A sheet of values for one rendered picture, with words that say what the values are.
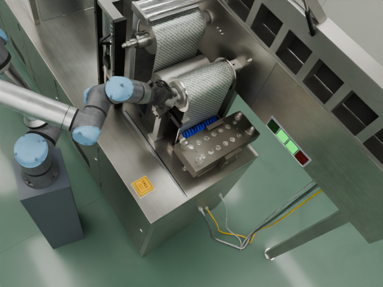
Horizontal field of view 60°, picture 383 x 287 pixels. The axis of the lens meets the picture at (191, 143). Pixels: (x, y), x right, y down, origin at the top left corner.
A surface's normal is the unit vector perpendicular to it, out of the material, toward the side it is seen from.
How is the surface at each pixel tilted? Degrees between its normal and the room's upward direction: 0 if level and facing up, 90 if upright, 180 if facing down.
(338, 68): 90
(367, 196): 90
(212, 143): 0
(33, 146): 7
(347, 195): 90
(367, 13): 90
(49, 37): 0
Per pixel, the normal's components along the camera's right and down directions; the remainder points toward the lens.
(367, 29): -0.79, 0.43
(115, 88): -0.47, 0.01
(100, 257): 0.21, -0.49
